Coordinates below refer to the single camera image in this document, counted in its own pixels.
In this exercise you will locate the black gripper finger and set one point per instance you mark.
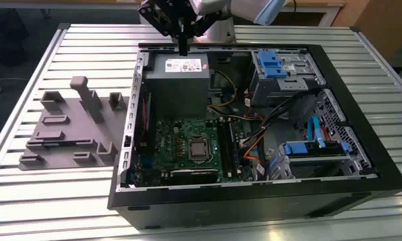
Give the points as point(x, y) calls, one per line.
point(205, 25)
point(160, 25)

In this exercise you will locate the blue RAM stick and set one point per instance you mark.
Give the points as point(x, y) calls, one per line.
point(57, 144)

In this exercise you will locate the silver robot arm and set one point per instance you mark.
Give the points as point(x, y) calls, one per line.
point(218, 27)

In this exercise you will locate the black RAM slot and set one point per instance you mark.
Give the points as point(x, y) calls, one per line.
point(223, 145)

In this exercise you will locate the blue drive latch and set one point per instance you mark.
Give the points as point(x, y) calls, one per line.
point(271, 60)

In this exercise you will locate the grey power supply unit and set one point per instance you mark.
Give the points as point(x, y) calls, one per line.
point(178, 93)

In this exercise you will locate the metal drive cage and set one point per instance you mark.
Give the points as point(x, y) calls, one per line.
point(294, 85)

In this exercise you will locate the green motherboard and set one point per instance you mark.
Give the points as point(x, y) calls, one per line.
point(168, 133)

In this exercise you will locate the grey parts rack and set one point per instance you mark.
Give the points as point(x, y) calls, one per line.
point(70, 118)

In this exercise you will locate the black mesh bin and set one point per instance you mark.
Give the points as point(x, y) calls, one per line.
point(7, 37)

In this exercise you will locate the silver CPU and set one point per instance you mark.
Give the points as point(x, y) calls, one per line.
point(198, 149)

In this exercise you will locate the wooden cabinet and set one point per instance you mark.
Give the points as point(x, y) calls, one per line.
point(372, 15)

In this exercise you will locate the CPU socket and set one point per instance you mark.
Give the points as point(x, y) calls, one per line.
point(198, 161)

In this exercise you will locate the hard disk in blue carrier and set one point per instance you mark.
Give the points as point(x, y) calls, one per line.
point(294, 149)

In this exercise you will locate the black graphics card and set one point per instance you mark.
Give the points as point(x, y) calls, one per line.
point(194, 175)

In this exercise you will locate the metal disk bay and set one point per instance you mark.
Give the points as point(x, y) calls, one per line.
point(321, 158)

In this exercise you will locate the black PC case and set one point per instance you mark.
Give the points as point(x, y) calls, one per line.
point(254, 198)

